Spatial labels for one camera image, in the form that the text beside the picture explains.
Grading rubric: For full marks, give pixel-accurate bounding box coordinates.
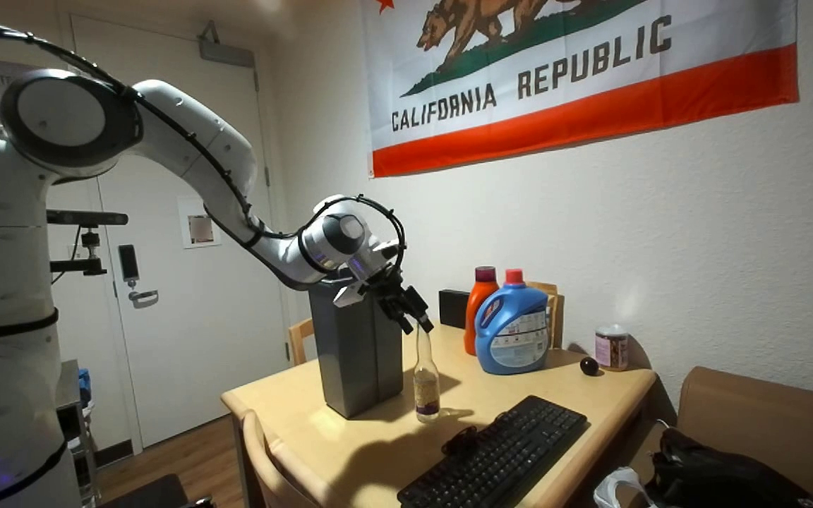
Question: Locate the clear glass bottle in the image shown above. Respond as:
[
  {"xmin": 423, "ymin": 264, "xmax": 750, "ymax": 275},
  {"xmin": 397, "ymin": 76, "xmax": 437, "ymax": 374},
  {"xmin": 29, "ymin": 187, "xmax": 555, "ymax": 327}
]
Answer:
[{"xmin": 408, "ymin": 322, "xmax": 447, "ymax": 423}]

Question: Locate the California Republic flag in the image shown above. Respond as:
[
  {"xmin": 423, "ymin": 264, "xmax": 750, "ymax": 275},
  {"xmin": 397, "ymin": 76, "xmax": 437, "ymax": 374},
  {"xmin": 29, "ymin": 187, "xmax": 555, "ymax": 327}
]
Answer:
[{"xmin": 358, "ymin": 0, "xmax": 801, "ymax": 180}]

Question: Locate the wooden chair slatted back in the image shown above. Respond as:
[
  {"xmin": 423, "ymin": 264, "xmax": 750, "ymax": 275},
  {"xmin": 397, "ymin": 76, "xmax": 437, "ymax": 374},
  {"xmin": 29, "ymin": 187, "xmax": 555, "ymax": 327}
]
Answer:
[{"xmin": 286, "ymin": 316, "xmax": 322, "ymax": 367}]

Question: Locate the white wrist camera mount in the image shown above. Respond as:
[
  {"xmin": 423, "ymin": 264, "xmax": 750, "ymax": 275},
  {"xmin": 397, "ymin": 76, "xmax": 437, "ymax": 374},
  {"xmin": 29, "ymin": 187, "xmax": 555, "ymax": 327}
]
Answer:
[{"xmin": 329, "ymin": 276, "xmax": 376, "ymax": 314}]

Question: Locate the black bag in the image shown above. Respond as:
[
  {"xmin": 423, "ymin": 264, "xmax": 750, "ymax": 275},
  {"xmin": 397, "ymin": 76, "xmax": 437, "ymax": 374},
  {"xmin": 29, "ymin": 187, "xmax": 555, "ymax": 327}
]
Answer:
[{"xmin": 643, "ymin": 426, "xmax": 813, "ymax": 508}]

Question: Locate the door handle with lock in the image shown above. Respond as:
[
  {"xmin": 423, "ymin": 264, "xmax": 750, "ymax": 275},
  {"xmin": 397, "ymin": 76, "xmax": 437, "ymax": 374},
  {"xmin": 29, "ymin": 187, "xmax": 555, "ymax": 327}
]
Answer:
[{"xmin": 115, "ymin": 244, "xmax": 161, "ymax": 312}]

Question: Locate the black box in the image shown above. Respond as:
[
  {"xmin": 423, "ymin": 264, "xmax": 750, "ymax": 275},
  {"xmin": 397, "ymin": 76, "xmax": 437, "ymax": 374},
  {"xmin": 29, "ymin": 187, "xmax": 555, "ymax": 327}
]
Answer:
[{"xmin": 437, "ymin": 288, "xmax": 472, "ymax": 333}]

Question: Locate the portrait photo on door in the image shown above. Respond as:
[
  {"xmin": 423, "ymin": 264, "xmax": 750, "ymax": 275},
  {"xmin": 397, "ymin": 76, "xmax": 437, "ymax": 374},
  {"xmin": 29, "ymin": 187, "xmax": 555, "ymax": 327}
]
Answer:
[{"xmin": 180, "ymin": 209, "xmax": 222, "ymax": 252}]

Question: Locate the white door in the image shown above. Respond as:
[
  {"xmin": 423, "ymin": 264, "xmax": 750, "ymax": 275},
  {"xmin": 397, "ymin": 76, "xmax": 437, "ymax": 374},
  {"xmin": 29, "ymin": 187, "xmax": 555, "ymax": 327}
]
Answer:
[{"xmin": 47, "ymin": 11, "xmax": 297, "ymax": 454}]

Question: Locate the black computer keyboard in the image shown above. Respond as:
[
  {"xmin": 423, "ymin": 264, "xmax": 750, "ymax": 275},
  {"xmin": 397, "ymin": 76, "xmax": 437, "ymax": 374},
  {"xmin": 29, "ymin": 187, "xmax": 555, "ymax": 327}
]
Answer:
[{"xmin": 394, "ymin": 393, "xmax": 593, "ymax": 508}]

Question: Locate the black camera on stand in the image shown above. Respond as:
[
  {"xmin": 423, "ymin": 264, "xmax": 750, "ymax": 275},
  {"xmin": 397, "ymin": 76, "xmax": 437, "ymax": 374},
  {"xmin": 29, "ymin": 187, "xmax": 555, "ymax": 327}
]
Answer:
[{"xmin": 44, "ymin": 207, "xmax": 132, "ymax": 282}]

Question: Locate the small pink jar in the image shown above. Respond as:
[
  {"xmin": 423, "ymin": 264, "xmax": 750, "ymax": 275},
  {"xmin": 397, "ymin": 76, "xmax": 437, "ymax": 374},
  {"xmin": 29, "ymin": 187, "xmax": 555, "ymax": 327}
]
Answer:
[{"xmin": 593, "ymin": 326, "xmax": 634, "ymax": 374}]

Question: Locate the gray door closer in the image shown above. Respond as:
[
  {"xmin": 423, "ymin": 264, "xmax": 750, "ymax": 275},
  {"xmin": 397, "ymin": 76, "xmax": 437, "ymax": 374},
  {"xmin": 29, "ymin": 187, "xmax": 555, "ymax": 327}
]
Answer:
[{"xmin": 195, "ymin": 22, "xmax": 260, "ymax": 72}]

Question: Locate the orange detergent bottle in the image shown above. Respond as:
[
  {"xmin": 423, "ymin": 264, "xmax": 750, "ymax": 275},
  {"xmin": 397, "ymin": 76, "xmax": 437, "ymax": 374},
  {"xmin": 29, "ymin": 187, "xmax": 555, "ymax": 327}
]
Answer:
[{"xmin": 463, "ymin": 265, "xmax": 502, "ymax": 358}]

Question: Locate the white plastic bag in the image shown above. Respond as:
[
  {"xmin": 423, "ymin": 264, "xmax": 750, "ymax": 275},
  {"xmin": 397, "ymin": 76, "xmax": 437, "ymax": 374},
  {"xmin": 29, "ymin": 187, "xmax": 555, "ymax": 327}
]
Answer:
[{"xmin": 591, "ymin": 467, "xmax": 661, "ymax": 508}]

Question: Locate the blue detergent jug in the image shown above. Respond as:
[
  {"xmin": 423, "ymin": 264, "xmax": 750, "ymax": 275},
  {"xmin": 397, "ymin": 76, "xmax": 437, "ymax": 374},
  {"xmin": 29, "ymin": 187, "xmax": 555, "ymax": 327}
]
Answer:
[{"xmin": 472, "ymin": 269, "xmax": 555, "ymax": 378}]

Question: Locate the tall gray bin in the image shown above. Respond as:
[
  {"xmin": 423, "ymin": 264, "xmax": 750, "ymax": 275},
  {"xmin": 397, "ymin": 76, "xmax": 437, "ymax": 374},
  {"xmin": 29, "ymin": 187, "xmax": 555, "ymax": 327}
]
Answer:
[{"xmin": 304, "ymin": 276, "xmax": 406, "ymax": 422}]

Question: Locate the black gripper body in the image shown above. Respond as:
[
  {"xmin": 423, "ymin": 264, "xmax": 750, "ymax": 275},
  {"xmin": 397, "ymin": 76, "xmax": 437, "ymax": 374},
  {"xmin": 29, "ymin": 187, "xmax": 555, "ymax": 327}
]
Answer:
[{"xmin": 341, "ymin": 245, "xmax": 413, "ymax": 312}]

